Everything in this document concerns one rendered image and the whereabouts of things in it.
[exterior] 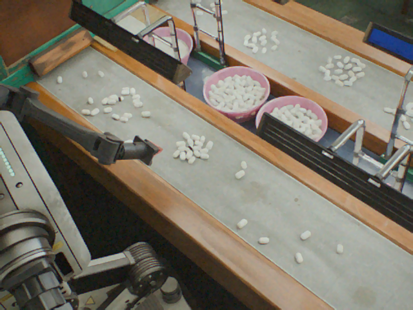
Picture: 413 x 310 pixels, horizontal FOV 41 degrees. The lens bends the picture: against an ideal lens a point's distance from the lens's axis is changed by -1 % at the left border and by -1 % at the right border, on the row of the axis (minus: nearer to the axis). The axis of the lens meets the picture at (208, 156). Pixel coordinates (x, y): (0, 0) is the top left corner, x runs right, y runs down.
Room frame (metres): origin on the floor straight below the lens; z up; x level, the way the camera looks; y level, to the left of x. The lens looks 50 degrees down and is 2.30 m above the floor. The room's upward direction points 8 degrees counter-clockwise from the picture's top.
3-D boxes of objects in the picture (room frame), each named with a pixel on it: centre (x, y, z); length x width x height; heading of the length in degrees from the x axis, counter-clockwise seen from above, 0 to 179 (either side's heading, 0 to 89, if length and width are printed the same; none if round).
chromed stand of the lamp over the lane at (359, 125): (0.95, -0.44, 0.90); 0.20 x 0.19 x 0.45; 39
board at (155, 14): (2.13, 0.27, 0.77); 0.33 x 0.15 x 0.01; 129
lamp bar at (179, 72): (1.65, 0.24, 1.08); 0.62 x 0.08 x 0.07; 39
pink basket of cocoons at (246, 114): (1.62, -0.15, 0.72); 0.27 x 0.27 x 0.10
